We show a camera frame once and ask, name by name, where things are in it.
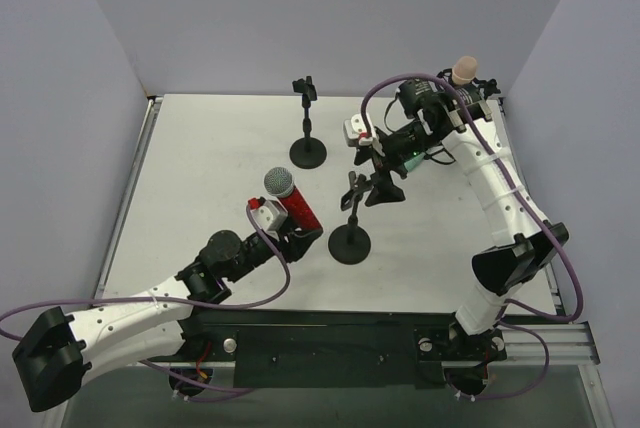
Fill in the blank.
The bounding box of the mint green microphone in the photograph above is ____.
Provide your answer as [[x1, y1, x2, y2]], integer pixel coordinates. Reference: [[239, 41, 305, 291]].
[[404, 154, 425, 172]]

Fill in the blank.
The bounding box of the red glitter microphone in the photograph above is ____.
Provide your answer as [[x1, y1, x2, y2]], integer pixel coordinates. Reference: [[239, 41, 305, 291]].
[[263, 167, 322, 231]]

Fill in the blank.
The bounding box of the black round-base clip stand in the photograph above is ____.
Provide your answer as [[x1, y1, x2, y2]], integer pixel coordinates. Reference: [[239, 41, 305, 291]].
[[328, 171, 372, 265]]

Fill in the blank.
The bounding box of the pink microphone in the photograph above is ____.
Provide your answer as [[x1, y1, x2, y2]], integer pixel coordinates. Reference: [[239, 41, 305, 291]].
[[451, 55, 478, 86]]

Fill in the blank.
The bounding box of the black tripod shock-mount stand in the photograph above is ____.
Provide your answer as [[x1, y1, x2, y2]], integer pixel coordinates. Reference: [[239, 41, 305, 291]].
[[437, 68, 501, 121]]

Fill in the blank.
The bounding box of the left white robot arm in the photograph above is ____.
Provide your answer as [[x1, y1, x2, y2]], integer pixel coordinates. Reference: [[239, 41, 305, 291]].
[[12, 218, 323, 412]]

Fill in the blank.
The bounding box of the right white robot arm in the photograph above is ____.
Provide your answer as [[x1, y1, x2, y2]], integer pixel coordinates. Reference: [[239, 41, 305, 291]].
[[343, 69, 568, 336]]

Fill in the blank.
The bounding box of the black round-base rear stand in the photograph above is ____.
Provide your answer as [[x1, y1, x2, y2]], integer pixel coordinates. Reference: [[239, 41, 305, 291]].
[[289, 76, 327, 170]]

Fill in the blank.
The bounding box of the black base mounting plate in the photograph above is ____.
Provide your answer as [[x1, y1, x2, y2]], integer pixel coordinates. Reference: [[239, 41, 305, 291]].
[[160, 310, 506, 389]]

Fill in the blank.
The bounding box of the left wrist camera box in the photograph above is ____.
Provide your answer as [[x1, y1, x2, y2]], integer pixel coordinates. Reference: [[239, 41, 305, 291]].
[[248, 198, 288, 236]]

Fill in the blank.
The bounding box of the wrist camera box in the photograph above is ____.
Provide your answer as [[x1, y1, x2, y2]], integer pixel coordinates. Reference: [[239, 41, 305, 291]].
[[248, 198, 288, 236], [343, 114, 378, 148]]

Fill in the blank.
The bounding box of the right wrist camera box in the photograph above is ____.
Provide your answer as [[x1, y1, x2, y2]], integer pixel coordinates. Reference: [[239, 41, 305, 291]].
[[343, 114, 378, 148]]

